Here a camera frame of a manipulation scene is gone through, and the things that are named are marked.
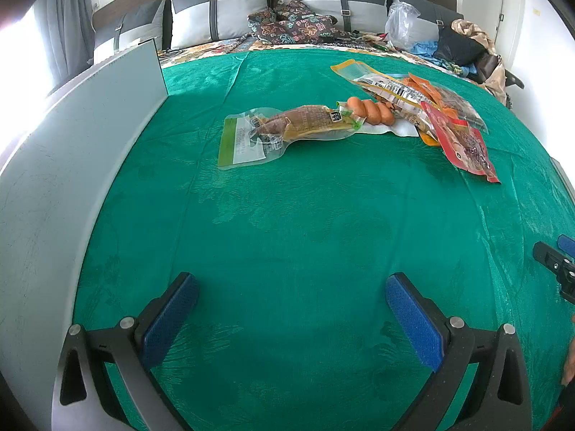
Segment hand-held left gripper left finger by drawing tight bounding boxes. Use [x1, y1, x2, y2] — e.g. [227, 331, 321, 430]
[51, 272, 199, 431]

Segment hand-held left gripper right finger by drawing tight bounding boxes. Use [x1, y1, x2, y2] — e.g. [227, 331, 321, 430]
[385, 272, 534, 431]

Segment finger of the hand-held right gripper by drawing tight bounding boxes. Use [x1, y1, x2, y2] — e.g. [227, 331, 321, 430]
[533, 233, 575, 279]

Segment yellow and red snack packet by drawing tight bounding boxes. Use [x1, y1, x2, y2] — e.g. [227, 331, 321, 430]
[415, 117, 443, 147]

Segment grey board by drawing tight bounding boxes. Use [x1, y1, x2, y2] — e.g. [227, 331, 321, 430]
[0, 38, 170, 431]

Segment orange snack packet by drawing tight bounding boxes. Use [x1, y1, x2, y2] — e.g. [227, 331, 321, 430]
[400, 75, 489, 134]

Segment clear packet with green label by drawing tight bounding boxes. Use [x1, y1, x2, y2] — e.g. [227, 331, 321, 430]
[218, 108, 289, 171]

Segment pale sausage packet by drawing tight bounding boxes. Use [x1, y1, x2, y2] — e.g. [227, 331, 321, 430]
[346, 96, 419, 138]

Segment olive yellow meatball packet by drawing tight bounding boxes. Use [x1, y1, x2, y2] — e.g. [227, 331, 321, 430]
[256, 104, 365, 143]

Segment yellow packet with white label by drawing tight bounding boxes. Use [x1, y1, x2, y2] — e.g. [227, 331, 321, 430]
[354, 74, 436, 115]

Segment person's right hand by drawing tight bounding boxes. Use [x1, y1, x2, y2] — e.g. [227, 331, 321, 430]
[561, 339, 575, 388]

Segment green blanket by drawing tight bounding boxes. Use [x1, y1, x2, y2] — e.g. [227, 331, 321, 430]
[72, 48, 575, 431]

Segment brown chair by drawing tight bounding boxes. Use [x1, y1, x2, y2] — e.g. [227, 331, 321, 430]
[476, 54, 525, 109]

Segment black bag with clothes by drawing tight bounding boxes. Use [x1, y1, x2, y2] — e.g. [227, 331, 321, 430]
[450, 19, 509, 105]

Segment white door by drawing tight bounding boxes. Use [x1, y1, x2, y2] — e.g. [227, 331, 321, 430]
[494, 0, 529, 77]

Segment blue cloth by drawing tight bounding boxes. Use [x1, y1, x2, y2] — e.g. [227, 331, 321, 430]
[410, 40, 440, 60]

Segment grey and white pillow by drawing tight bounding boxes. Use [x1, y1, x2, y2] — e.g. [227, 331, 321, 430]
[390, 0, 464, 42]
[92, 0, 168, 66]
[283, 0, 390, 33]
[168, 0, 271, 51]

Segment floral bed sheet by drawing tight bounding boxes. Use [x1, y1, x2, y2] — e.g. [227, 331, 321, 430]
[158, 31, 496, 96]

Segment clear plastic bag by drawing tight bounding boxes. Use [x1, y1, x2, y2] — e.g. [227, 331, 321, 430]
[385, 2, 422, 51]

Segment grey curtain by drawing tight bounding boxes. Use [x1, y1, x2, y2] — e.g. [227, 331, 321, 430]
[33, 0, 98, 96]

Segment dark floral cloth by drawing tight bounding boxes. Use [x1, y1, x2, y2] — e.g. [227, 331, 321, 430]
[247, 0, 361, 47]

